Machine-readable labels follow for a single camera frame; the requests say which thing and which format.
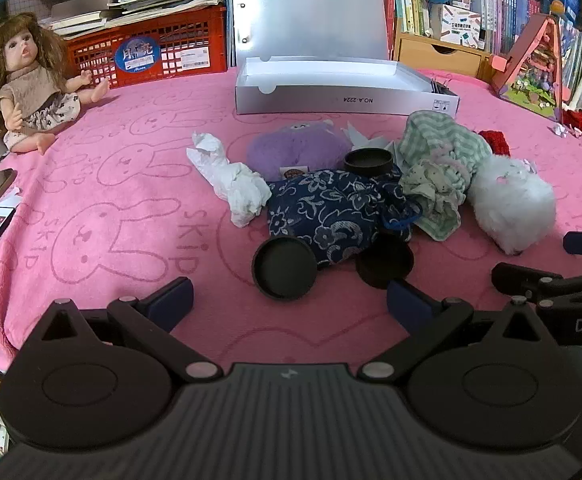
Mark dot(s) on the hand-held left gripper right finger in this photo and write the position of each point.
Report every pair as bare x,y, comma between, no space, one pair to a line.
408,305

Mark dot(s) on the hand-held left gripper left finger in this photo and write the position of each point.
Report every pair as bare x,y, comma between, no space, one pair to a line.
173,302

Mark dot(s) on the white fluffy plush toy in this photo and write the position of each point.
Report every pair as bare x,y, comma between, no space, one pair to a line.
511,200

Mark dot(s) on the navy floral fabric pouch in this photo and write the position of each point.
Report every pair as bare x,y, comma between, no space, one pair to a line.
321,215

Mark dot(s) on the white tissue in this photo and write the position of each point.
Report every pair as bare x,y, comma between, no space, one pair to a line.
241,185

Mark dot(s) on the red knitted yarn piece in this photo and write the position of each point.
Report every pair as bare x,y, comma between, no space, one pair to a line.
496,141

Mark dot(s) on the green striped cloth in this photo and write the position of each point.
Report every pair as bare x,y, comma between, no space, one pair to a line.
436,135

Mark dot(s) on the white paper crane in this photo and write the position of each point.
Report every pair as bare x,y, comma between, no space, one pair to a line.
355,132

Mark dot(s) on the purple plush toy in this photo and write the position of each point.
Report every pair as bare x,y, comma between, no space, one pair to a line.
281,152

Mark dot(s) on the white cardboard box with lid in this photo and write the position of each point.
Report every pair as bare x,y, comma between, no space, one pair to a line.
311,15

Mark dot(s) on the pink bunny print blanket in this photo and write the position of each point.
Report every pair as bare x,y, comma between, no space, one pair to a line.
121,240

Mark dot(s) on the small crumpled paper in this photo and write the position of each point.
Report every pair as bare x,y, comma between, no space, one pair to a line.
563,130

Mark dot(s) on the black binder clip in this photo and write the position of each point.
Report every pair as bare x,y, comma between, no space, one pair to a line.
443,90

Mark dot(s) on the pink miniature house model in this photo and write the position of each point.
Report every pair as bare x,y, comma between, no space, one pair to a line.
536,35

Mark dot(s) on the wooden drawer box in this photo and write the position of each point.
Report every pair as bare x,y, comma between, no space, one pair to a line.
421,55

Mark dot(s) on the row of blue-spined books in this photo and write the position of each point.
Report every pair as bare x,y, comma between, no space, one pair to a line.
508,10

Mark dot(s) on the brown-haired baby doll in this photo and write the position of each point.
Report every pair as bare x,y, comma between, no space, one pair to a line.
26,85

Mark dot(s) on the red plastic crate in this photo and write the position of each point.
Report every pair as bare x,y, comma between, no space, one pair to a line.
186,35

